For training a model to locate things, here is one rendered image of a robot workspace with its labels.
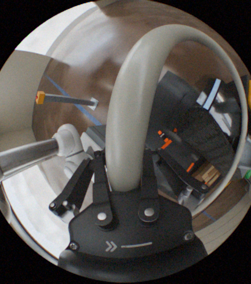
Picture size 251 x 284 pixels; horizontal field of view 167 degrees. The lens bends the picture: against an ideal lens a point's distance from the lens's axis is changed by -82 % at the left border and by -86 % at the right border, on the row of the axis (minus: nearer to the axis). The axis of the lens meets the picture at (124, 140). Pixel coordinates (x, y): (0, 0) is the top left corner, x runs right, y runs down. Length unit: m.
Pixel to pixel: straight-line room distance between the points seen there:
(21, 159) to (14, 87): 5.86
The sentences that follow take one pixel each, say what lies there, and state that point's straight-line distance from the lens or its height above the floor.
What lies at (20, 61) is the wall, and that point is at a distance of 6.05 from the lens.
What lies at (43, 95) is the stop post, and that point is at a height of 1.03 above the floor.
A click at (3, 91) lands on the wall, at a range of 6.36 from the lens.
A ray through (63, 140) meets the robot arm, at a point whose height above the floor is 1.08.
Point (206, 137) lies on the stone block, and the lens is 0.75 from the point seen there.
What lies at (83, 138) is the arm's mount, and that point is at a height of 0.83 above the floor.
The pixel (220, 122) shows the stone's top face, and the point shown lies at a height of 0.85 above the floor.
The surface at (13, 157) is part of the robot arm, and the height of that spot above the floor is 1.39.
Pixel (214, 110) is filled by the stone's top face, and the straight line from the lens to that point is 0.66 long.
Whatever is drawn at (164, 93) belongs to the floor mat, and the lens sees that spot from 1.41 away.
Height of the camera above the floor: 1.35
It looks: 67 degrees down
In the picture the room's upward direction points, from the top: 124 degrees counter-clockwise
